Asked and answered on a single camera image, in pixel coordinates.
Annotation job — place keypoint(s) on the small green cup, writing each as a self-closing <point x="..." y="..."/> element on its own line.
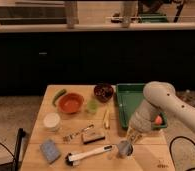
<point x="92" y="106"/>

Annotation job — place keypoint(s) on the white handled brush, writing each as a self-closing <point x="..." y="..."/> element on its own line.
<point x="71" y="159"/>

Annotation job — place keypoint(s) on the metal cup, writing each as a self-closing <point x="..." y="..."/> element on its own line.
<point x="125" y="149"/>

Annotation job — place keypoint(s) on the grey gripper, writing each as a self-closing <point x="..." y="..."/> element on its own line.
<point x="133" y="136"/>

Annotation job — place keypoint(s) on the blue folded towel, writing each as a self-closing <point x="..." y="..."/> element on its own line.
<point x="50" y="151"/>

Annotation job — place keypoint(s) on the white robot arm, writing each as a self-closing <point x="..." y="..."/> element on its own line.
<point x="158" y="97"/>

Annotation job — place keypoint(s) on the green pepper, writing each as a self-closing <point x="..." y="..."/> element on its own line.
<point x="57" y="95"/>

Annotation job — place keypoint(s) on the green plastic tray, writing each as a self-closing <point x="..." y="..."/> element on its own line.
<point x="129" y="98"/>

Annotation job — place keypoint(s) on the orange bowl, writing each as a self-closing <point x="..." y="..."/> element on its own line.
<point x="70" y="103"/>

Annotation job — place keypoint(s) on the yellow banana piece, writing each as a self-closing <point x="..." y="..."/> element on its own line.
<point x="106" y="121"/>

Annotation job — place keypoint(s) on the dark brown bowl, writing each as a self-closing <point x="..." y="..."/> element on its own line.
<point x="103" y="92"/>

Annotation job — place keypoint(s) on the orange ball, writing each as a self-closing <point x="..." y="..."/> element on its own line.
<point x="158" y="120"/>

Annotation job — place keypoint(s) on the white lidded cup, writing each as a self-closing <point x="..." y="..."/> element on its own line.
<point x="52" y="121"/>

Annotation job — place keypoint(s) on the black stand left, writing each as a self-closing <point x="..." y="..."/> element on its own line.
<point x="16" y="154"/>

